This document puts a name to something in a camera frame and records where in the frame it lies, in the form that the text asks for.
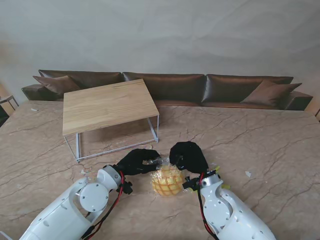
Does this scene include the red and black arm cable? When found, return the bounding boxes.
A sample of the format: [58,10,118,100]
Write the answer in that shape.
[198,173,218,237]
[82,171,126,240]

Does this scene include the brown leather sofa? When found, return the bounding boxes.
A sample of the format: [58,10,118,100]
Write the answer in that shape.
[21,69,314,111]

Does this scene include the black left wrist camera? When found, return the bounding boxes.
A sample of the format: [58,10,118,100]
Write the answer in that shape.
[122,180,133,195]

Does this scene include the brown leather cushion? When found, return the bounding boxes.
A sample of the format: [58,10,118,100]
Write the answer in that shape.
[32,75,81,95]
[240,80,303,105]

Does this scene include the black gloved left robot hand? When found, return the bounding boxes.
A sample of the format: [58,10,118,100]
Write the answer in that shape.
[116,148,161,176]

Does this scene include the wooden shelf with white frame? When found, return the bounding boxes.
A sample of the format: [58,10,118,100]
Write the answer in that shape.
[62,78,160,163]

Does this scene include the yellow melon bread bun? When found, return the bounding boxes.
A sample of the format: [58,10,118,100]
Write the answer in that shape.
[151,166,184,197]

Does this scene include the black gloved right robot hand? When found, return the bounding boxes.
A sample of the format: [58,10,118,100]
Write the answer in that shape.
[169,141,210,175]

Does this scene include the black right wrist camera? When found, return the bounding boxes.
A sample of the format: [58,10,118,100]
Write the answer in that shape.
[182,176,201,191]

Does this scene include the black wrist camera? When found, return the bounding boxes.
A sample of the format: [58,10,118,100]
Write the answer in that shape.
[182,176,201,191]
[122,180,133,195]

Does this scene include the lime green sealing clip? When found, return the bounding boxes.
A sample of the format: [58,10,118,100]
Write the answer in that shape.
[187,163,231,194]

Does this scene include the clear plastic bread bag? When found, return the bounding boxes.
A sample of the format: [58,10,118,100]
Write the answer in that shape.
[149,156,191,198]

